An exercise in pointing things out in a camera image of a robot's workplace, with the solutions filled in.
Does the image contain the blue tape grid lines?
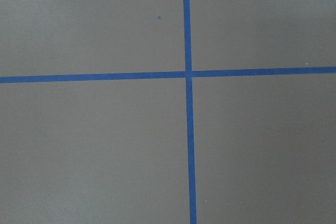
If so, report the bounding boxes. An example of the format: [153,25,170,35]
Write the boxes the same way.
[1,0,335,223]

